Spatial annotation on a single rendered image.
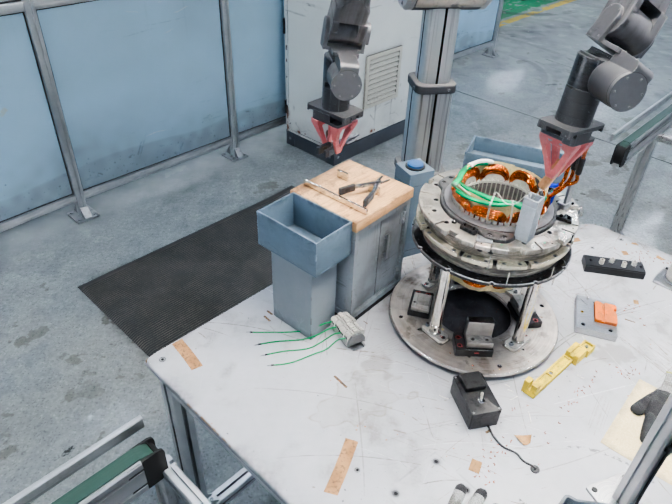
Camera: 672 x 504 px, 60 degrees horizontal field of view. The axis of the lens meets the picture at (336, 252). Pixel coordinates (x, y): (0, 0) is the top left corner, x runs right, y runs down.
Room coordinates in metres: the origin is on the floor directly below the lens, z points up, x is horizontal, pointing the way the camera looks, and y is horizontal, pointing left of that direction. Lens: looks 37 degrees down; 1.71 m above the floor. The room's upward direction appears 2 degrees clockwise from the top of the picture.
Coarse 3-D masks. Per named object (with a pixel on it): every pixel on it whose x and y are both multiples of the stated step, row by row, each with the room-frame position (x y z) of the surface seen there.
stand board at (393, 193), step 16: (320, 176) 1.16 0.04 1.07; (336, 176) 1.16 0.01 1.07; (352, 176) 1.17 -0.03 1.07; (368, 176) 1.17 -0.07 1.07; (384, 176) 1.17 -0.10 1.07; (304, 192) 1.09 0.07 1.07; (336, 192) 1.09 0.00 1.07; (352, 192) 1.09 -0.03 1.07; (368, 192) 1.10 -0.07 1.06; (384, 192) 1.10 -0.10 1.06; (400, 192) 1.10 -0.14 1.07; (336, 208) 1.03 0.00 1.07; (368, 208) 1.03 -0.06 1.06; (384, 208) 1.04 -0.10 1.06; (352, 224) 0.98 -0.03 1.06; (368, 224) 1.00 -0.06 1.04
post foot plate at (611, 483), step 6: (618, 474) 0.61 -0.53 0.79; (606, 480) 0.60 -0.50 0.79; (612, 480) 0.60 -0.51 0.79; (618, 480) 0.60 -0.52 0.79; (588, 486) 0.59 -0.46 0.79; (594, 486) 0.59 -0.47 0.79; (600, 486) 0.59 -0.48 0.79; (606, 486) 0.59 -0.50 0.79; (612, 486) 0.59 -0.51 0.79; (588, 492) 0.58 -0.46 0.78; (594, 492) 0.58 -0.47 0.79; (600, 492) 0.58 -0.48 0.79; (606, 492) 0.58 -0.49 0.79; (612, 492) 0.58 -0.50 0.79; (594, 498) 0.57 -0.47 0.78; (600, 498) 0.57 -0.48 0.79; (606, 498) 0.57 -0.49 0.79; (612, 498) 0.57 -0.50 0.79; (642, 498) 0.57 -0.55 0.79
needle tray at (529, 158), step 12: (480, 144) 1.40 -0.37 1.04; (492, 144) 1.39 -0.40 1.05; (504, 144) 1.38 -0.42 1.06; (516, 144) 1.37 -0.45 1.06; (468, 156) 1.31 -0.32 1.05; (480, 156) 1.30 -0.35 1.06; (492, 156) 1.37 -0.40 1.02; (504, 156) 1.38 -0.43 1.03; (516, 156) 1.37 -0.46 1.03; (528, 156) 1.36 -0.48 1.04; (540, 156) 1.35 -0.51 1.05; (528, 168) 1.26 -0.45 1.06; (540, 168) 1.25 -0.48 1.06
